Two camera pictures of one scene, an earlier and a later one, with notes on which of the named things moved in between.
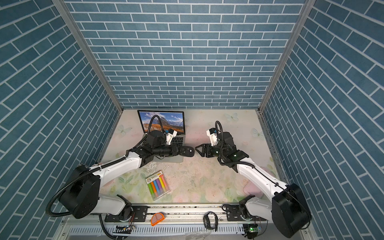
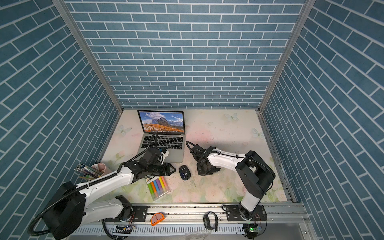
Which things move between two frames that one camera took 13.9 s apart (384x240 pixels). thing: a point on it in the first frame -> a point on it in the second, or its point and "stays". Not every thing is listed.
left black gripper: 171,147 -> 167,169
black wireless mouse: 186,151 -> 185,173
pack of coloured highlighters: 157,185 stays
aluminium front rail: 166,222 stays
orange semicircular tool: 156,218 stays
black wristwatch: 206,221 stays
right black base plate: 233,214 stays
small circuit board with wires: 121,229 stays
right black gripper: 206,146 -> 212,171
